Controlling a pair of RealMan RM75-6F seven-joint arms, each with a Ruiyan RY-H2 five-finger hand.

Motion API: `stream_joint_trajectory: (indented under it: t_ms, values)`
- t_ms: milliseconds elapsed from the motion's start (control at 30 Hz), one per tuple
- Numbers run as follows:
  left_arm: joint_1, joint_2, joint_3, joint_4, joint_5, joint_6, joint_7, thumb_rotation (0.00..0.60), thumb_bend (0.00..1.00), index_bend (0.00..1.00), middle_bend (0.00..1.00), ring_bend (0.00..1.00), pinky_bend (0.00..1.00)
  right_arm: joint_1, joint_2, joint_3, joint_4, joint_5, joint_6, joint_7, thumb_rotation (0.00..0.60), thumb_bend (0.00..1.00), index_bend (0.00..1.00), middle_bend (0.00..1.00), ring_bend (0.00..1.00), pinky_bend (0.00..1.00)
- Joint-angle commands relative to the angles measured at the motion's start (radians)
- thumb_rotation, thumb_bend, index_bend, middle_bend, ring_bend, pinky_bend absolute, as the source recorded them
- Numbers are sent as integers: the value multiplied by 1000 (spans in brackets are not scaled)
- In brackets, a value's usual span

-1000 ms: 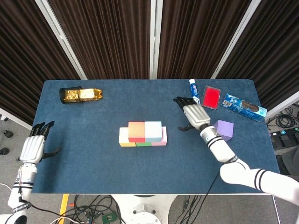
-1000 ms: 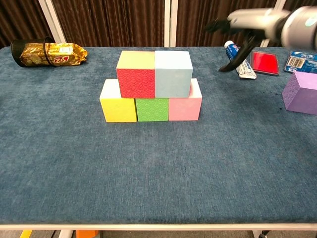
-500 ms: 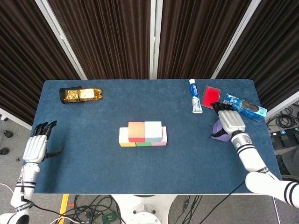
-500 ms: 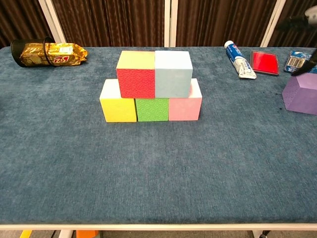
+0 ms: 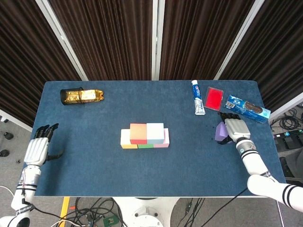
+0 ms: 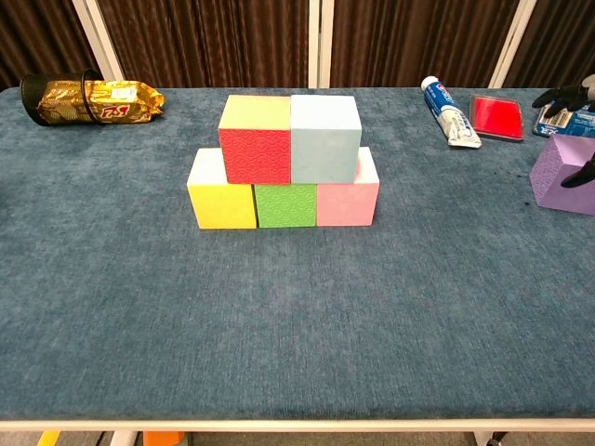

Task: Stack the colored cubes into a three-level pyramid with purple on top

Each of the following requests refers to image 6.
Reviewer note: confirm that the purple cube block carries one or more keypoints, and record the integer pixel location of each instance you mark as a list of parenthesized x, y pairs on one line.
[(558, 186)]

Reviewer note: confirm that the green cube block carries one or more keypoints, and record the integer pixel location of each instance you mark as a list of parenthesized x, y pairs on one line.
[(286, 206)]

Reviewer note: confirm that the blue white toothpaste tube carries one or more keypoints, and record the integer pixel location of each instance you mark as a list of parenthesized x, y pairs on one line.
[(448, 111)]

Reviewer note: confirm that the blue cookie box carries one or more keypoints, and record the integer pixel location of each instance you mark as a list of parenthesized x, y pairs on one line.
[(562, 123)]

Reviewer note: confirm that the pink cube block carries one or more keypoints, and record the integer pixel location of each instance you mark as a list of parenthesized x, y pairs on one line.
[(346, 204)]

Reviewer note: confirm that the brown pleated curtain panel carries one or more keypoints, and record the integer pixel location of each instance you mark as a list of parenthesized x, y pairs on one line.
[(558, 37), (37, 37), (209, 42), (418, 37)]

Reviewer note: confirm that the black mesh pen cup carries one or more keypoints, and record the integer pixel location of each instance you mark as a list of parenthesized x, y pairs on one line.
[(30, 93)]

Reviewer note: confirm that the red cube block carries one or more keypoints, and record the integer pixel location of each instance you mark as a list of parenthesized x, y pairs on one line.
[(255, 158)]

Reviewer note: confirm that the orange object under table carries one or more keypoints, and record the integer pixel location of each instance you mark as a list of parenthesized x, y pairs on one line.
[(162, 439)]

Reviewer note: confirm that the white partition post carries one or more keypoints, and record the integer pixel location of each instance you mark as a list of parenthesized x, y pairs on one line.
[(321, 46), (100, 46), (509, 51)]

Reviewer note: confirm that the gold foil snack packet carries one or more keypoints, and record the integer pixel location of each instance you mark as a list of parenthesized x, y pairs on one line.
[(130, 104)]

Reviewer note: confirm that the light blue cube block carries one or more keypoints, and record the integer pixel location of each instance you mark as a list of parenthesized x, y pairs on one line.
[(325, 153)]

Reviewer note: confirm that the yellow cube block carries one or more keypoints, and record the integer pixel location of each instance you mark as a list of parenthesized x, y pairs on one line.
[(223, 206)]

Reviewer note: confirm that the white table leg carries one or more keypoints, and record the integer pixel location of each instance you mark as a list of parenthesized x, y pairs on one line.
[(123, 439), (482, 440)]

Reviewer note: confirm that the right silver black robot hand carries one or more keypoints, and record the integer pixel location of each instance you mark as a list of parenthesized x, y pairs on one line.
[(569, 95)]

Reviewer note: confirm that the yellow floor tape strip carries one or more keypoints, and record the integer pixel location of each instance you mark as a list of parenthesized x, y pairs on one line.
[(48, 439)]

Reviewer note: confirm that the red ink pad case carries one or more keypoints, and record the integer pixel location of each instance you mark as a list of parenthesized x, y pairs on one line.
[(495, 114)]

